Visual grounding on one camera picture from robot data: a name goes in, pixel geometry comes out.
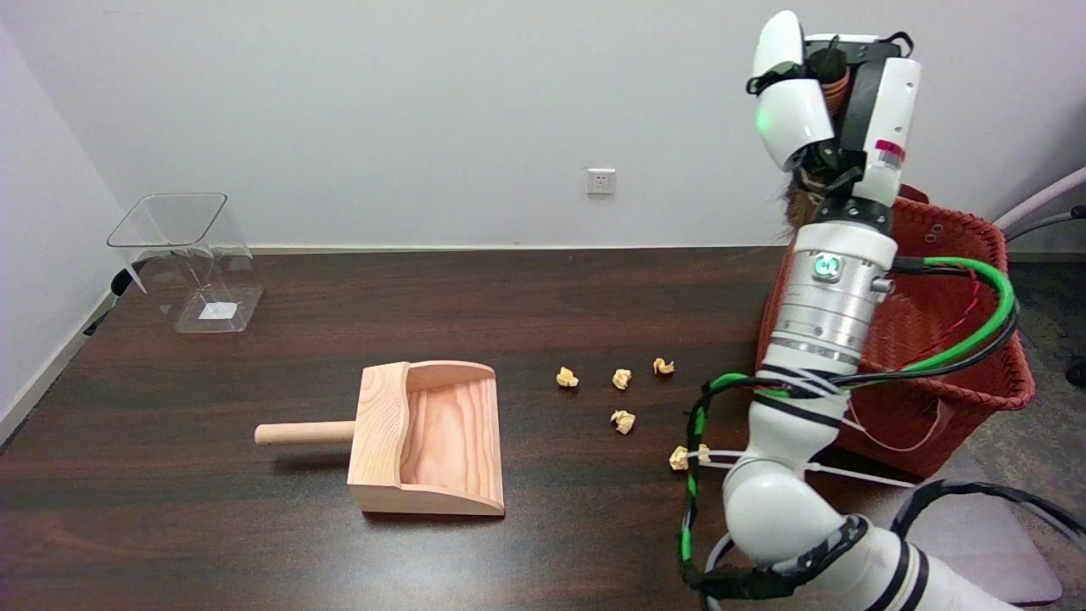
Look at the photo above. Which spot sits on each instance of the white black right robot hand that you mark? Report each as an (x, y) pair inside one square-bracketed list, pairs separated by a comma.
[(793, 102)]

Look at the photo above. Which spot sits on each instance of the small straw hand broom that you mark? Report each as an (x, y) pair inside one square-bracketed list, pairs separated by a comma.
[(838, 89)]

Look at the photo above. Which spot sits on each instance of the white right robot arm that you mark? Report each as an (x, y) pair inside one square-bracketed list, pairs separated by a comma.
[(827, 305)]

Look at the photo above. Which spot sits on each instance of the red woven basket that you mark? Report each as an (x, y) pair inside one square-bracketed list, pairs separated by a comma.
[(933, 314)]

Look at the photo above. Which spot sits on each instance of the white zip tie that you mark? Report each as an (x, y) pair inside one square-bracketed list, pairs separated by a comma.
[(721, 456), (861, 475)]

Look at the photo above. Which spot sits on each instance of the large crumpled yellow paper ball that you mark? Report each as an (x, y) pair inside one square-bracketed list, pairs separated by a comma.
[(678, 459)]

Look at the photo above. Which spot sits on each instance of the wooden dustpan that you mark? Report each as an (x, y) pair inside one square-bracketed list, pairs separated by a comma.
[(441, 441)]

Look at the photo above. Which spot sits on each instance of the white paper label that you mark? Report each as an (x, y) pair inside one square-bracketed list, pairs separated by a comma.
[(217, 311)]

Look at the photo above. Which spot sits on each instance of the clear plastic bin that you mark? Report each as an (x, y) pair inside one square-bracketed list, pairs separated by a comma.
[(191, 246)]

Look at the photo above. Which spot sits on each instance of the black table clamp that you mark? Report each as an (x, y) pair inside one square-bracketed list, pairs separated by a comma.
[(119, 286)]

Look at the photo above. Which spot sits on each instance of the white wall socket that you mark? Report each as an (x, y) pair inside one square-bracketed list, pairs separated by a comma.
[(601, 181)]

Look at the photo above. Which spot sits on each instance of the white chair frame tube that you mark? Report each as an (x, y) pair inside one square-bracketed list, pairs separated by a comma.
[(1044, 195)]

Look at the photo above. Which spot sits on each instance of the grey chair frame tube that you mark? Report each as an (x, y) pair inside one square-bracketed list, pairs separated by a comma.
[(1048, 219)]

